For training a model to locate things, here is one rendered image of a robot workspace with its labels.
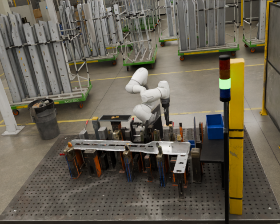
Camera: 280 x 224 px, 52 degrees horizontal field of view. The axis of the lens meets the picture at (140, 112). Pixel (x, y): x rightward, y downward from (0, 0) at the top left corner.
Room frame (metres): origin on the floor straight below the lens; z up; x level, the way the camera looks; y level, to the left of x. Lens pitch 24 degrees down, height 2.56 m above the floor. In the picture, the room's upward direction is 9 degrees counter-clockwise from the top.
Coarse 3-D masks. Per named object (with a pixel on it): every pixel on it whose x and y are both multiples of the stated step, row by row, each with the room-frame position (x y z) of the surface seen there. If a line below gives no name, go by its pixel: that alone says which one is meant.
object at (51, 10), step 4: (48, 0) 8.97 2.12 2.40; (52, 0) 9.02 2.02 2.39; (48, 4) 8.97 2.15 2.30; (52, 4) 9.02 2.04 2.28; (48, 8) 8.98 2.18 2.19; (52, 8) 8.96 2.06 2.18; (48, 12) 8.99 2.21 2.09; (52, 12) 8.96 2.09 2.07; (52, 16) 8.97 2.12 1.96; (56, 16) 9.03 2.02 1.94; (52, 20) 8.97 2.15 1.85; (56, 20) 9.02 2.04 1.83; (60, 32) 9.03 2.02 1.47; (64, 48) 9.09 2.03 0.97; (64, 52) 9.02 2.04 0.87; (68, 64) 9.10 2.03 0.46; (68, 68) 9.02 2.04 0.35; (72, 76) 9.02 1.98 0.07
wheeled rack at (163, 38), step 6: (162, 6) 12.43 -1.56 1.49; (168, 6) 11.92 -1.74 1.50; (174, 6) 11.86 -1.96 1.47; (156, 12) 11.74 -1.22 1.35; (156, 18) 11.74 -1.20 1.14; (162, 36) 12.24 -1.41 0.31; (168, 36) 12.19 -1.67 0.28; (174, 36) 11.70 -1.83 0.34; (198, 36) 11.35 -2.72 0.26; (162, 42) 11.75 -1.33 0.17
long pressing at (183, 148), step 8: (72, 144) 2.84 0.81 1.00; (120, 144) 2.68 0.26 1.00; (136, 144) 2.63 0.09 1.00; (144, 144) 2.60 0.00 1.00; (152, 144) 2.58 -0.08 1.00; (160, 144) 2.55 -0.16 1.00; (168, 144) 2.53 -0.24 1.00; (176, 144) 2.51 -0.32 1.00; (184, 144) 2.48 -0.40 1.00; (144, 152) 2.46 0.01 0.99; (152, 152) 2.43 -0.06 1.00; (168, 152) 2.38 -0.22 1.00; (176, 152) 2.36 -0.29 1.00; (184, 152) 2.34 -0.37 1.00
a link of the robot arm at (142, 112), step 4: (140, 104) 3.38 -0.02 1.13; (144, 104) 3.33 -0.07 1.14; (136, 108) 3.29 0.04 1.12; (140, 108) 3.28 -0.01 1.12; (144, 108) 3.29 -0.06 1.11; (148, 108) 3.30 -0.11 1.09; (136, 112) 3.27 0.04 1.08; (140, 112) 3.25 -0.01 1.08; (144, 112) 3.26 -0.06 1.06; (148, 112) 3.28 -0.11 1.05; (136, 116) 3.29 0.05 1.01; (140, 116) 3.25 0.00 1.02; (144, 116) 3.24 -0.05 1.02; (148, 116) 3.25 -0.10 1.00; (144, 120) 3.25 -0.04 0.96
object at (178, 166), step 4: (180, 156) 2.28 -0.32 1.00; (184, 156) 2.27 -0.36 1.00; (176, 160) 2.23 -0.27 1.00; (180, 160) 2.22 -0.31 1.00; (184, 160) 2.21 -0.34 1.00; (176, 164) 2.17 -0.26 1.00; (180, 164) 2.16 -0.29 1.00; (184, 164) 2.15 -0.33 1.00; (176, 168) 2.11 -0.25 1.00; (180, 168) 2.10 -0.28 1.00; (184, 168) 2.09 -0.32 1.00; (176, 172) 2.05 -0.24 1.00; (180, 172) 2.04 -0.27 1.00; (184, 172) 2.05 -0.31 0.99
